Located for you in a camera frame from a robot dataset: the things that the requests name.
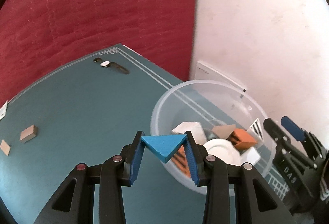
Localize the white zebra striped block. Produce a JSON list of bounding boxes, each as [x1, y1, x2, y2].
[[249, 118, 264, 141]]

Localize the large orange striped prism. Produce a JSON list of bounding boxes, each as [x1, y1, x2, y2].
[[227, 128, 257, 150]]

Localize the small orange striped wedge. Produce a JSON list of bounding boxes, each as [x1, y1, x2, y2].
[[171, 146, 191, 178]]

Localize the blue triangular prism block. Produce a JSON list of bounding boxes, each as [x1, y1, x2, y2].
[[142, 134, 187, 163]]

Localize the white marble cube block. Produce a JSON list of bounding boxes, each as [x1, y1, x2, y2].
[[171, 122, 207, 145]]

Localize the white round disc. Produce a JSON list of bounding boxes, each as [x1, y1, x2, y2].
[[204, 138, 241, 166]]

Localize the clear plastic bowl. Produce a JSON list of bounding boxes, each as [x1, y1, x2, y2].
[[151, 80, 275, 181]]

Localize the tan wedge block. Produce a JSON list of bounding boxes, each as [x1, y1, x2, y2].
[[211, 124, 236, 139]]

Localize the tan rectangular wooden block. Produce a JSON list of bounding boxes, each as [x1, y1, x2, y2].
[[20, 125, 38, 143]]

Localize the tan flat square block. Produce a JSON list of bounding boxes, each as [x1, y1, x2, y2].
[[0, 139, 11, 156]]

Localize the teal green mat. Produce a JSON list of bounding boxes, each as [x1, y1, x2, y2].
[[0, 43, 290, 224]]

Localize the white paper leaflet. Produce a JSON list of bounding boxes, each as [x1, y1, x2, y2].
[[0, 101, 8, 120]]

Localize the black wrist watch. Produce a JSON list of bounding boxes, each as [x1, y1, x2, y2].
[[93, 57, 130, 74]]

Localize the red quilted bed cover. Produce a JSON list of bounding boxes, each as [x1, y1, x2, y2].
[[1, 0, 195, 102]]

